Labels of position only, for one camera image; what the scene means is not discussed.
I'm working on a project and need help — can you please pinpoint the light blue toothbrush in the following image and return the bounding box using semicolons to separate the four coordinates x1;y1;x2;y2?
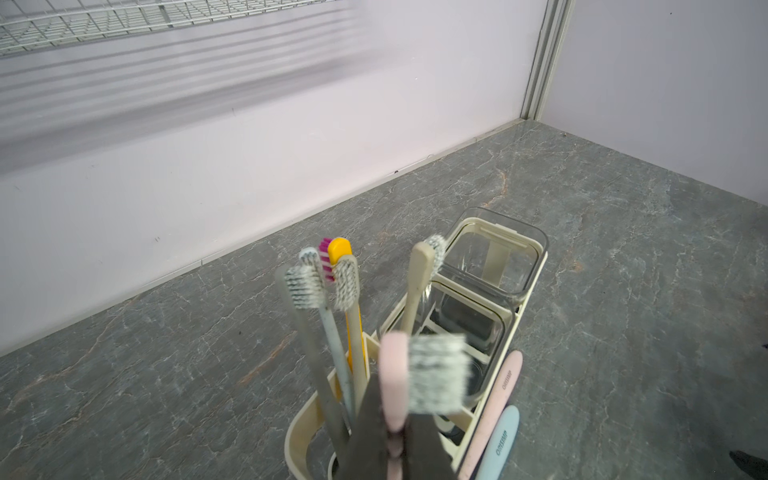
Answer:
475;405;520;480

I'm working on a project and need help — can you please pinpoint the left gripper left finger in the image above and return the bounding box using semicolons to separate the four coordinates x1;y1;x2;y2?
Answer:
334;373;389;480

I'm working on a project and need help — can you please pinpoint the white wire wall basket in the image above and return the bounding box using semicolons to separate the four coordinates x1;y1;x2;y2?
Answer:
1;0;310;57

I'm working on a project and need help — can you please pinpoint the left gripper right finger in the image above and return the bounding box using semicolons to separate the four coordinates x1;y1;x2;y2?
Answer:
402;414;457;480

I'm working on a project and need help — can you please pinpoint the pink toothbrush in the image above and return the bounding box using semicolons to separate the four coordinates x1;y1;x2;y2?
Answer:
378;331;471;479
458;350;523;480

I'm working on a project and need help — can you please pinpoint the grey-green toothbrush vertical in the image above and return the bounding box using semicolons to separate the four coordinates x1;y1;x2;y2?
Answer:
275;264;349;463

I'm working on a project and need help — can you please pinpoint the light blue toothbrush vertical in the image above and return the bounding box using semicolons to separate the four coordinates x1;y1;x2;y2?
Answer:
299;247;355;424

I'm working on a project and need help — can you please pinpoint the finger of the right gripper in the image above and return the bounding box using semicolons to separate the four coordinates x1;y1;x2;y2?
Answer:
729;450;768;480

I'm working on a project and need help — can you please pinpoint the yellow toothbrush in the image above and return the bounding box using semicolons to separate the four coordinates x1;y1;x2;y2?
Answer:
326;237;368;390

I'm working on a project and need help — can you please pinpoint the cream toothbrush holder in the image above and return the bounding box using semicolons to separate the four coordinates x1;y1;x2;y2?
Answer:
276;207;548;479

